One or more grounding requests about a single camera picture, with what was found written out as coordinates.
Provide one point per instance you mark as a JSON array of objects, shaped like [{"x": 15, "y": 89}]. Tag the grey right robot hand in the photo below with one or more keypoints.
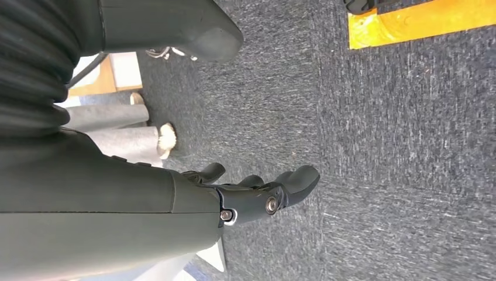
[{"x": 97, "y": 213}]

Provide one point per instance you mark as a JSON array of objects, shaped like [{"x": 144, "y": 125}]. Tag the grey leg cream foot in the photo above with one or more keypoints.
[
  {"x": 108, "y": 99},
  {"x": 124, "y": 143},
  {"x": 108, "y": 116}
]

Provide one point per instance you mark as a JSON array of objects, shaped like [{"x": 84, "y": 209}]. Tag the white panel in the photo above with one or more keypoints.
[{"x": 126, "y": 70}]

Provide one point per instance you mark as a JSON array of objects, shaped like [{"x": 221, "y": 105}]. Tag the black rounded object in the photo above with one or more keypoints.
[{"x": 360, "y": 4}]

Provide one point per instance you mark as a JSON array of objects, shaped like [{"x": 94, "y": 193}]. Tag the yellow floor tape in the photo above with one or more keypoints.
[{"x": 418, "y": 23}]

